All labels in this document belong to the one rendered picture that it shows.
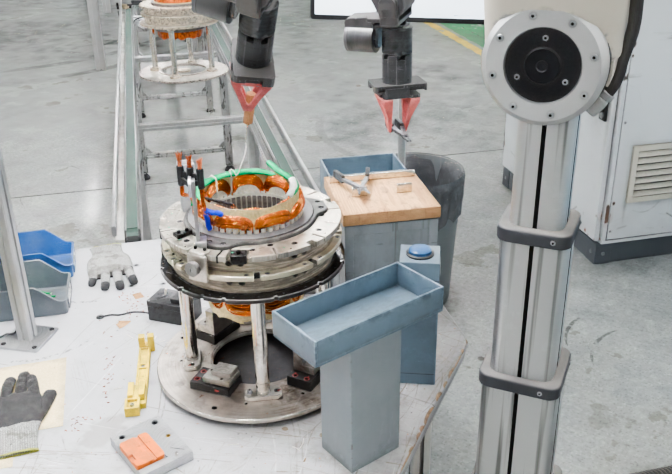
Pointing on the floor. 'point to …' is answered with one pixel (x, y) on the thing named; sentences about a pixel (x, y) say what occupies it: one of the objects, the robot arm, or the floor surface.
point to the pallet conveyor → (124, 125)
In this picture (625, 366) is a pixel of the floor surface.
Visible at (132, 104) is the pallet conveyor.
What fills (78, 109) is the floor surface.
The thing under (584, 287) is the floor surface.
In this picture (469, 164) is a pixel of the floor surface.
